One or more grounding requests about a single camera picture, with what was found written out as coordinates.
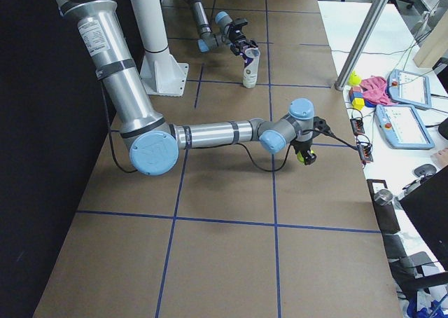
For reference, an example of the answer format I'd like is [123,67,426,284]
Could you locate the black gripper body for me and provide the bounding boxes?
[229,32,249,48]
[295,139,312,154]

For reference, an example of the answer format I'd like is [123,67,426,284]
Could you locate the pink cloth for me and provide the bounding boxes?
[360,76,396,106]

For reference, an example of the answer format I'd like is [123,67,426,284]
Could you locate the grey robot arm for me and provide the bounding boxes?
[186,0,258,59]
[56,0,316,176]

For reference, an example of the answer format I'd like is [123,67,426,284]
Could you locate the teach pendant lower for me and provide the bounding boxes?
[374,104,435,150]

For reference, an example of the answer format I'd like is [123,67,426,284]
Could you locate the yellow tennis ball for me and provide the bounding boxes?
[297,151,304,164]

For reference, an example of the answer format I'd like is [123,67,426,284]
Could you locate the white tennis ball can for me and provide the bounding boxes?
[242,48,260,88]

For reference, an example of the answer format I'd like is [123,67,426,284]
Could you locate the coloured toy blocks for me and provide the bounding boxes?
[349,86,375,110]

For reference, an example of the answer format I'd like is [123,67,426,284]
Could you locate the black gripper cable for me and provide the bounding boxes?
[104,86,365,174]

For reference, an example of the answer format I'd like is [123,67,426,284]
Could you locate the aluminium frame post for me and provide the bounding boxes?
[334,0,388,91]

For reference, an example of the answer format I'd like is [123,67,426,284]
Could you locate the white mounting pillar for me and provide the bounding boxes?
[130,0,189,97]

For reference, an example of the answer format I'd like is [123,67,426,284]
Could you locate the teach pendant upper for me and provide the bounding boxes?
[387,69,432,110]

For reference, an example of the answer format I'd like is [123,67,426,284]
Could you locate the teach pendant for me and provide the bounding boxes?
[387,69,432,110]
[374,104,435,150]

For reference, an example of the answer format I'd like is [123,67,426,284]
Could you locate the black computer mouse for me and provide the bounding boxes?
[412,163,437,177]

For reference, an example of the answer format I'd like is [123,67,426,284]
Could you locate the silver metal bottle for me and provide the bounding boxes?
[373,188,394,206]

